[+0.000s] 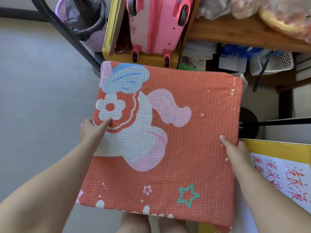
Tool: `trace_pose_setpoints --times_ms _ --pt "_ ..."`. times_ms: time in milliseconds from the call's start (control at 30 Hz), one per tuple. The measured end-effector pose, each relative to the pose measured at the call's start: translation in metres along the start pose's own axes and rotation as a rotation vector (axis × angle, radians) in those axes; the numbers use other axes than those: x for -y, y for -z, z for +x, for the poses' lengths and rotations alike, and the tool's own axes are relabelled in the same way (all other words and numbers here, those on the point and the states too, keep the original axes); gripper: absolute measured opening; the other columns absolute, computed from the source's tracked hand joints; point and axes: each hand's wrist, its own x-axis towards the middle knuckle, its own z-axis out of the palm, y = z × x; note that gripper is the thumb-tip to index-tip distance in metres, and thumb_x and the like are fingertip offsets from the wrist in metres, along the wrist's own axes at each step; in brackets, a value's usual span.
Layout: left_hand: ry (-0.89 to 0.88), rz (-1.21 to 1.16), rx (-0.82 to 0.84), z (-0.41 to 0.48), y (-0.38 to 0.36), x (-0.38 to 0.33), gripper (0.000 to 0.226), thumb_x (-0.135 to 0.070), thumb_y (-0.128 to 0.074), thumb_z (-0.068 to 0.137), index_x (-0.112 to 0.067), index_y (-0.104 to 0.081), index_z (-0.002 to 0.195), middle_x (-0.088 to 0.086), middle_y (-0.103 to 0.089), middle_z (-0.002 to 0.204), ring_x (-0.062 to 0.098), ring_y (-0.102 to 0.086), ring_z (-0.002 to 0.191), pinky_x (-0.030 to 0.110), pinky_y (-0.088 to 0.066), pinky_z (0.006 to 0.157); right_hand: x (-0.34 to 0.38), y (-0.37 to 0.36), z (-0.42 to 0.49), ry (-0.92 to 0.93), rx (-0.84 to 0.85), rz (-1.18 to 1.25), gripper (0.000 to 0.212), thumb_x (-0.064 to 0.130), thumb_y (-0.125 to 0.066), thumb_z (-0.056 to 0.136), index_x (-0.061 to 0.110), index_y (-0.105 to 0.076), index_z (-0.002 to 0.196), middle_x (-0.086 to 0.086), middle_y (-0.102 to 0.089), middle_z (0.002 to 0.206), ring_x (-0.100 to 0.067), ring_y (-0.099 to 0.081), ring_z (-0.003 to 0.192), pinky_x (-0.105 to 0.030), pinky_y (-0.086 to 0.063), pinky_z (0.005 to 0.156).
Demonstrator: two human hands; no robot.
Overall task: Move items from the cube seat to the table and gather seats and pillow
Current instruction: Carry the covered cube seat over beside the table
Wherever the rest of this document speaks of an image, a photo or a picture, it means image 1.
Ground person's left hand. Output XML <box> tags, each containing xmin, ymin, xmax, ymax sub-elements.
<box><xmin>79</xmin><ymin>118</ymin><xmax>113</xmax><ymax>148</ymax></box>

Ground person's right hand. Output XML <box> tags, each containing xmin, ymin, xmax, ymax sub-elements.
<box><xmin>219</xmin><ymin>135</ymin><xmax>251</xmax><ymax>176</ymax></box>

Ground orange cartoon tablecloth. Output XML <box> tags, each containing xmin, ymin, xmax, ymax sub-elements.
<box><xmin>75</xmin><ymin>61</ymin><xmax>243</xmax><ymax>233</ymax></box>

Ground person's left forearm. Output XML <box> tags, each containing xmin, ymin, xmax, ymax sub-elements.
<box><xmin>0</xmin><ymin>140</ymin><xmax>98</xmax><ymax>233</ymax></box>

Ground person's right leg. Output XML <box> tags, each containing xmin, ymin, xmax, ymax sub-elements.
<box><xmin>158</xmin><ymin>217</ymin><xmax>189</xmax><ymax>233</ymax></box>

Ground person's leg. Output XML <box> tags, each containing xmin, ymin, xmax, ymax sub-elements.
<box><xmin>158</xmin><ymin>217</ymin><xmax>189</xmax><ymax>233</ymax></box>
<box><xmin>121</xmin><ymin>212</ymin><xmax>151</xmax><ymax>233</ymax></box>

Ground person's left leg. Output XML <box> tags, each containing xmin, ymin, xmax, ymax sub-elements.
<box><xmin>121</xmin><ymin>212</ymin><xmax>151</xmax><ymax>233</ymax></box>

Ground black arched floor lamp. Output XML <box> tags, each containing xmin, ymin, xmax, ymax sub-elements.
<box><xmin>239</xmin><ymin>107</ymin><xmax>311</xmax><ymax>139</ymax></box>

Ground white paper red writing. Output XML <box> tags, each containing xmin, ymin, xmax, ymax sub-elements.
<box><xmin>250</xmin><ymin>152</ymin><xmax>311</xmax><ymax>214</ymax></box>

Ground black curved floor stand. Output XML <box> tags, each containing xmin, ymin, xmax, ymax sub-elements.
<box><xmin>30</xmin><ymin>0</ymin><xmax>105</xmax><ymax>78</ymax></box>

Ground low white mesh basket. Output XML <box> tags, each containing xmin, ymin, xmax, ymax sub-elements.
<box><xmin>250</xmin><ymin>52</ymin><xmax>294</xmax><ymax>76</ymax></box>

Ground blue plastic bag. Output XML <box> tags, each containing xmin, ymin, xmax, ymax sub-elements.
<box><xmin>220</xmin><ymin>44</ymin><xmax>265</xmax><ymax>59</ymax></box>

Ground folded white cloths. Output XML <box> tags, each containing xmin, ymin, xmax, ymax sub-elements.
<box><xmin>182</xmin><ymin>40</ymin><xmax>218</xmax><ymax>59</ymax></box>

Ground wooden storage shelf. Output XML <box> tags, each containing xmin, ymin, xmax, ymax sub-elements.
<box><xmin>179</xmin><ymin>0</ymin><xmax>311</xmax><ymax>94</ymax></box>

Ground pink suitcase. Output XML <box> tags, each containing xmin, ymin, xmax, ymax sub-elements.
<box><xmin>126</xmin><ymin>0</ymin><xmax>195</xmax><ymax>68</ymax></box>

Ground clear bag red contents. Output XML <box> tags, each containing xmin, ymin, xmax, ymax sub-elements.
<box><xmin>257</xmin><ymin>0</ymin><xmax>311</xmax><ymax>44</ymax></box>

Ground clear bag pink contents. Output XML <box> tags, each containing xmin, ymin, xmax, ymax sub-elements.
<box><xmin>197</xmin><ymin>0</ymin><xmax>262</xmax><ymax>21</ymax></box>

